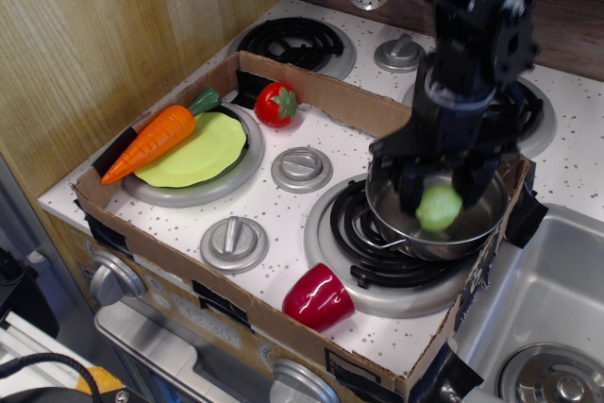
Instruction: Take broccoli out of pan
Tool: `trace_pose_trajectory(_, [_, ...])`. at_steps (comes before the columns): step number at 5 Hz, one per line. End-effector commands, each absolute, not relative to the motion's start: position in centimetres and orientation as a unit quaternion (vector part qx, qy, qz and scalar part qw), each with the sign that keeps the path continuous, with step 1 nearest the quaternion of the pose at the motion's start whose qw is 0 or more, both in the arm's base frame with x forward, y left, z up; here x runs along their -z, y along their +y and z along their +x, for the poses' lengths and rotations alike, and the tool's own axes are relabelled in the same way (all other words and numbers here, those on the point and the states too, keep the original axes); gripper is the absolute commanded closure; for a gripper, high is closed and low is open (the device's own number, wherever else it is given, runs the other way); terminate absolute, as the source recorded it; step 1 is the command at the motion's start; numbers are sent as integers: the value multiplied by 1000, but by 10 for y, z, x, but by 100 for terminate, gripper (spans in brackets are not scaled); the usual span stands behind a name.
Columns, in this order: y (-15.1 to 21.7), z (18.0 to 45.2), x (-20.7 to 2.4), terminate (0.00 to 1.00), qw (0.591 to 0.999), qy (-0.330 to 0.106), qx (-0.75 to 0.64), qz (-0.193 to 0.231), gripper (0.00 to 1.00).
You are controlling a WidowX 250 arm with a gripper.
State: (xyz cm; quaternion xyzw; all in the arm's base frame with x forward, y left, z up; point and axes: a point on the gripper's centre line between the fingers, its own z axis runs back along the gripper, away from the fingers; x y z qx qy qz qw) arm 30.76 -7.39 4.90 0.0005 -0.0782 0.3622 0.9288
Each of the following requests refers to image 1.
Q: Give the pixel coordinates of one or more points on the metal sink drain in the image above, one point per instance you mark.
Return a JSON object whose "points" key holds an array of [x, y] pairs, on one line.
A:
{"points": [[551, 373]]}

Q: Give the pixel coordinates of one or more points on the black burner front right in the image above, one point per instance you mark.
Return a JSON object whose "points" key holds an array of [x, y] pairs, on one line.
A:
{"points": [[382, 281]]}

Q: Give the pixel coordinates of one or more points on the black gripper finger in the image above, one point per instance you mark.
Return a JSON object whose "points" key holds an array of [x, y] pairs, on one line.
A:
{"points": [[410, 187], [472, 179]]}

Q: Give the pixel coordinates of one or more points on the grey oven knob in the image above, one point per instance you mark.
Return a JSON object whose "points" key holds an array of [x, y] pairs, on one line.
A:
{"points": [[293, 382], [113, 280]]}

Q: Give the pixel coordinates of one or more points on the grey stove knob front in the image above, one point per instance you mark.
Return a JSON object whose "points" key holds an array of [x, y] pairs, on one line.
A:
{"points": [[234, 245]]}

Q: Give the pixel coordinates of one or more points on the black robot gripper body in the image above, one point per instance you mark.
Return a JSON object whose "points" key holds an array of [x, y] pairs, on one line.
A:
{"points": [[469, 138]]}

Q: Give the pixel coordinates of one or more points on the grey oven knob left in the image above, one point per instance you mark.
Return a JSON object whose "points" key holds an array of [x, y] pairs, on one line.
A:
{"points": [[113, 280]]}

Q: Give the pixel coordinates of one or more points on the red toy strawberry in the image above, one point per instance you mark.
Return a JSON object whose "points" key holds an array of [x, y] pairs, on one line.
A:
{"points": [[276, 105]]}

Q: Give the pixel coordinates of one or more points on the red toy bell pepper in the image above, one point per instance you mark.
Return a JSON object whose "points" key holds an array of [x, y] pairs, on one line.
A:
{"points": [[318, 300]]}

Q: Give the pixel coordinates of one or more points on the grey stove knob back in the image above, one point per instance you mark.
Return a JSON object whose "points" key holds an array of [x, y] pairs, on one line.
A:
{"points": [[399, 56]]}

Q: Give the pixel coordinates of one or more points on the stainless steel pot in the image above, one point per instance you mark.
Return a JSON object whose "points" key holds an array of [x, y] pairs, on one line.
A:
{"points": [[403, 232]]}

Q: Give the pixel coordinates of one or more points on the green toy broccoli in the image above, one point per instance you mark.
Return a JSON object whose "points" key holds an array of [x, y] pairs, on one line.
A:
{"points": [[439, 207]]}

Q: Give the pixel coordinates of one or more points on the grey oven door handle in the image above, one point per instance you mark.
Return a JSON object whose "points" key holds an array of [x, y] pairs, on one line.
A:
{"points": [[168, 365]]}

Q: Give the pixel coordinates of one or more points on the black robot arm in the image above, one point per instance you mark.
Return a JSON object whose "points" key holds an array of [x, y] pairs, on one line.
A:
{"points": [[479, 44]]}

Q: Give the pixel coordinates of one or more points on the grey oven knob right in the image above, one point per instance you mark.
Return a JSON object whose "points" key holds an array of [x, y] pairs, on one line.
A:
{"points": [[293, 382]]}

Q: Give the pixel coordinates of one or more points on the grey toy sink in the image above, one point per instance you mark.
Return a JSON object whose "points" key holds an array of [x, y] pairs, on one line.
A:
{"points": [[549, 292]]}

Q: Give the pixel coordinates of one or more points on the light green plate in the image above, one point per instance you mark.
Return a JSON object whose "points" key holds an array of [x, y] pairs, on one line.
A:
{"points": [[214, 145]]}

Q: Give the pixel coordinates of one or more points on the yellow tape piece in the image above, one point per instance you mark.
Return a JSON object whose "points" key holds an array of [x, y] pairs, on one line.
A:
{"points": [[104, 380]]}

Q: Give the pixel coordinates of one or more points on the grey stove knob centre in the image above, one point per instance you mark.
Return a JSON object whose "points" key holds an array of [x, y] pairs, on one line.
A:
{"points": [[301, 170]]}

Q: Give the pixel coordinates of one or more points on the grey stove knob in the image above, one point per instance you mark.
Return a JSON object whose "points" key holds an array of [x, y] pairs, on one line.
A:
{"points": [[399, 56], [301, 170], [234, 245]]}

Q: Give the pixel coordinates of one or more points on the orange toy carrot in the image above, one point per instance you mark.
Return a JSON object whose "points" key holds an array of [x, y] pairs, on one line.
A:
{"points": [[167, 130]]}

